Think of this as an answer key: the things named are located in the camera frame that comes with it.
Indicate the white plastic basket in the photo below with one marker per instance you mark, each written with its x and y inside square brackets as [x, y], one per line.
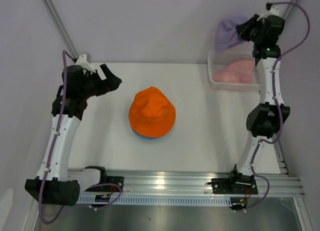
[217, 61]

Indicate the pink bucket hat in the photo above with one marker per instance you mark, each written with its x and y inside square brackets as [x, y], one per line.
[238, 72]

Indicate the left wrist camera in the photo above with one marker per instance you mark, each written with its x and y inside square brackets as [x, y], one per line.
[82, 61]

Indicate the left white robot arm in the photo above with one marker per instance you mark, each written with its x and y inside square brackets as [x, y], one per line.
[52, 185]

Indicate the blue bucket hat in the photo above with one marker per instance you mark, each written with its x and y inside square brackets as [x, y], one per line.
[144, 137]

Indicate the orange bucket hat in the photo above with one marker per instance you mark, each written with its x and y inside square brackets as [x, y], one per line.
[151, 114]

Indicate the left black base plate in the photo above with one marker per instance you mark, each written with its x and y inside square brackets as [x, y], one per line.
[118, 180]

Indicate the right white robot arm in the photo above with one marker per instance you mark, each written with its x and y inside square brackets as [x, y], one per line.
[268, 117]

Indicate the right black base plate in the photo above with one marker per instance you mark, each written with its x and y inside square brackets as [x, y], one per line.
[226, 186]

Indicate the purple bucket hat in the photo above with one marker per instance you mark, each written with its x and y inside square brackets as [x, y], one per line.
[227, 36]

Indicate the aluminium mounting rail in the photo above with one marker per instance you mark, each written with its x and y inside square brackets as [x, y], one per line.
[159, 173]

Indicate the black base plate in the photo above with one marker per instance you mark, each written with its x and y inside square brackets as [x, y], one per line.
[226, 186]
[118, 180]

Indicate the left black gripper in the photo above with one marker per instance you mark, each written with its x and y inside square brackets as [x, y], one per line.
[111, 83]

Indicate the white slotted cable duct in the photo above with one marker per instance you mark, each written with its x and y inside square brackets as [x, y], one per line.
[154, 200]

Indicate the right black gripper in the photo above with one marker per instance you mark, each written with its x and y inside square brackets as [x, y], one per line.
[243, 28]

